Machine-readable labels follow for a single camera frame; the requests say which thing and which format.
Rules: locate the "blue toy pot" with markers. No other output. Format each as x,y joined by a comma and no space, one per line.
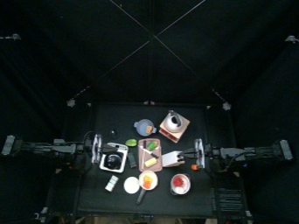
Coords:
142,126

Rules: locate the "red-orange toy food slice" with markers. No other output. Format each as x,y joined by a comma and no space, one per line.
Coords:
148,185

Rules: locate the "small black round lid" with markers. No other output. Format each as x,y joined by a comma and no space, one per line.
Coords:
114,133

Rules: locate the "black rectangular toy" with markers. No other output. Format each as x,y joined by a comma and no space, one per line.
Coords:
133,159

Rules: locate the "yellow toy corn piece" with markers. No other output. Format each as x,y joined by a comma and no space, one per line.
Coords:
152,162

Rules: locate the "green toy vegetable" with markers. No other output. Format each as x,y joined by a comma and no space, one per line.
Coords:
152,145

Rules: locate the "white segmented block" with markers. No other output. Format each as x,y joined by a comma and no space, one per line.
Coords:
112,183

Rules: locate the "orange toy food chunk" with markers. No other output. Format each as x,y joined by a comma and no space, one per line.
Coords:
149,129

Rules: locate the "white cup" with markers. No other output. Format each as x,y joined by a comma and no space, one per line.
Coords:
188,186

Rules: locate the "metal frame clamp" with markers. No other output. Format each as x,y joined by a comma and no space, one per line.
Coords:
292,38
72,102
226,106
149,102
15,37

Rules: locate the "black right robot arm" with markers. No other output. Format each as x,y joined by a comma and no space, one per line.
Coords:
249,152

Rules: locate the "red toy tomato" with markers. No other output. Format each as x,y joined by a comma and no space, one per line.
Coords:
178,181

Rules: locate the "white round plate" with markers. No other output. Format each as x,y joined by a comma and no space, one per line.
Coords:
132,185

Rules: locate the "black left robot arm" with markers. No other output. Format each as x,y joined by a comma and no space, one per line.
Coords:
43,147

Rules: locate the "small orange toy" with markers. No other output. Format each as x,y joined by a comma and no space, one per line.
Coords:
194,167

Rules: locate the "yellow-orange toy food slice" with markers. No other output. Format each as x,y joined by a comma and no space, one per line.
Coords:
148,178

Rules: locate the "white knife block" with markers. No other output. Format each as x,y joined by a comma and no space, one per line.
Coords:
170,159

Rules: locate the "wooden red drawer box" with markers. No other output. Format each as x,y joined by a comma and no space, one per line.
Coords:
176,136

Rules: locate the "green toy lime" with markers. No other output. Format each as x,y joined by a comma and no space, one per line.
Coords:
132,142

